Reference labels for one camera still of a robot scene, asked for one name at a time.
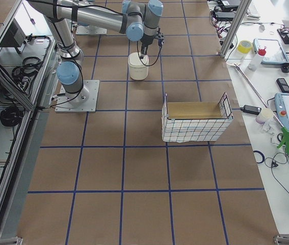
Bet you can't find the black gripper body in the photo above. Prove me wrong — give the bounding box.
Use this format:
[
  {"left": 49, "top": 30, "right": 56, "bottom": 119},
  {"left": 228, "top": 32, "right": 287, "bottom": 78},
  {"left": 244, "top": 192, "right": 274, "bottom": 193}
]
[{"left": 141, "top": 31, "right": 165, "bottom": 47}]

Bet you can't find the white trash can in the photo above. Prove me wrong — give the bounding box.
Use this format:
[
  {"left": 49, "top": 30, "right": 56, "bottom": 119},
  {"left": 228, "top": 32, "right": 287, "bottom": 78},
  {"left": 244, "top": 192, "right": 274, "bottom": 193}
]
[{"left": 128, "top": 52, "right": 149, "bottom": 80}]

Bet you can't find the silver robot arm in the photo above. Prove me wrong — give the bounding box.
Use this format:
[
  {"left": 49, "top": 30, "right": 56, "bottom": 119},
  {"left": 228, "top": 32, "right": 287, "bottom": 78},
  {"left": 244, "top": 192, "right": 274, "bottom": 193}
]
[{"left": 29, "top": 1, "right": 164, "bottom": 64}]

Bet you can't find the yellow tape roll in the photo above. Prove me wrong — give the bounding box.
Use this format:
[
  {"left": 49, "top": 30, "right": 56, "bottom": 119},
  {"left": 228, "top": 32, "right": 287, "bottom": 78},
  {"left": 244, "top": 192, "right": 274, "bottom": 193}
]
[{"left": 237, "top": 40, "right": 252, "bottom": 54}]

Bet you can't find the white red cap bottle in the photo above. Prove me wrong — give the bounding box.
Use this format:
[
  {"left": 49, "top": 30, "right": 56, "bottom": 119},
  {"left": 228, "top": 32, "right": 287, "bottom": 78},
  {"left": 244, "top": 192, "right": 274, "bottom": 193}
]
[{"left": 248, "top": 47, "right": 266, "bottom": 71}]

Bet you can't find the black power adapter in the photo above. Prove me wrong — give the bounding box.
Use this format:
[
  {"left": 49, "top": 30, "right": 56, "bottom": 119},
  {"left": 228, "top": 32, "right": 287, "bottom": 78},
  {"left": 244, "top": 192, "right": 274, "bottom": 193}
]
[{"left": 240, "top": 105, "right": 261, "bottom": 115}]

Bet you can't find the grey control box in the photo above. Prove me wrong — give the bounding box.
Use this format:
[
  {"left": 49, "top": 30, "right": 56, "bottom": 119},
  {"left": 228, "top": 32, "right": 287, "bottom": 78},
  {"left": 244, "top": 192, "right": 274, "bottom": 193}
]
[{"left": 0, "top": 18, "right": 26, "bottom": 54}]

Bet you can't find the white plastic cup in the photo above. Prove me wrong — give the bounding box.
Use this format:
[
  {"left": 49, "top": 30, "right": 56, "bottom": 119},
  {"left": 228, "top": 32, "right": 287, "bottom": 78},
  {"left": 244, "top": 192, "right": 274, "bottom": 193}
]
[{"left": 255, "top": 108, "right": 274, "bottom": 124}]

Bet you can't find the black remote control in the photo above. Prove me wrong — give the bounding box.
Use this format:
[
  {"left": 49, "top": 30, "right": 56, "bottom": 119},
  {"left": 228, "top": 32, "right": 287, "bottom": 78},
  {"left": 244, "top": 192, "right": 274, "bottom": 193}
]
[{"left": 276, "top": 78, "right": 289, "bottom": 93}]

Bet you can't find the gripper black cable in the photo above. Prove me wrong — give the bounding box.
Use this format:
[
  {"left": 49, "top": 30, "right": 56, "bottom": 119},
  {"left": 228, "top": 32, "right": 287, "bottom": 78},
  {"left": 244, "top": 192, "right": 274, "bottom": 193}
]
[{"left": 136, "top": 28, "right": 162, "bottom": 67}]

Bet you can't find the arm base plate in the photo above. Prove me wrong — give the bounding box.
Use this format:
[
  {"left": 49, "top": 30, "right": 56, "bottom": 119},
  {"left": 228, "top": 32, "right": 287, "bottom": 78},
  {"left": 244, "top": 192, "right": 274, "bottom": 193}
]
[
  {"left": 76, "top": 25, "right": 107, "bottom": 36},
  {"left": 55, "top": 80, "right": 100, "bottom": 113}
]

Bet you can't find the wire grid wooden box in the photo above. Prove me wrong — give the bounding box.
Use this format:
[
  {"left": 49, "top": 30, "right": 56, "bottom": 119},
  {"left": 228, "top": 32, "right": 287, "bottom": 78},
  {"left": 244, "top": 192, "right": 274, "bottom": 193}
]
[{"left": 162, "top": 93, "right": 233, "bottom": 143}]

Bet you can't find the aluminium frame post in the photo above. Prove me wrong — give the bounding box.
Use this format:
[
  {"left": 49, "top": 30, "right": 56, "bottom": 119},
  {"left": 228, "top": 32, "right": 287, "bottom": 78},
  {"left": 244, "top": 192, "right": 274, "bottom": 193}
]
[{"left": 220, "top": 0, "right": 251, "bottom": 58}]

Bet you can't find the black coiled cable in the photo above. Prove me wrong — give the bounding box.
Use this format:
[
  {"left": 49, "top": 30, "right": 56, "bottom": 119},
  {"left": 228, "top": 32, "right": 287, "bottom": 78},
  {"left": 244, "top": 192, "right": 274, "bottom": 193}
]
[{"left": 0, "top": 105, "right": 23, "bottom": 127}]

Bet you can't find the green handled grabber tool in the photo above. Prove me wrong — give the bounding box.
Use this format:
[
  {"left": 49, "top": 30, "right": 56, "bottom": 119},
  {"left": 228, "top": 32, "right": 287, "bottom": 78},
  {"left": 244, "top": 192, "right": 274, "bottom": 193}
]
[{"left": 227, "top": 62, "right": 289, "bottom": 156}]

